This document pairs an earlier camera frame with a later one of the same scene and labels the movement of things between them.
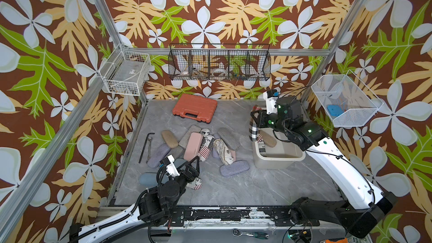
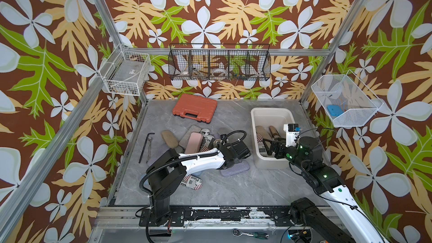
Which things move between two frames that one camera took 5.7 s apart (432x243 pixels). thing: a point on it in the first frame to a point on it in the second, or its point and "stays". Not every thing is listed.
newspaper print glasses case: (262, 149) stays
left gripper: (193, 172) to (239, 160)
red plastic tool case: (199, 108) stays
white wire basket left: (125, 72) stays
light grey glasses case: (185, 139) stays
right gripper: (262, 115) to (282, 146)
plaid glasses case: (253, 127) to (274, 133)
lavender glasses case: (236, 167) stays
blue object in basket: (334, 110) stays
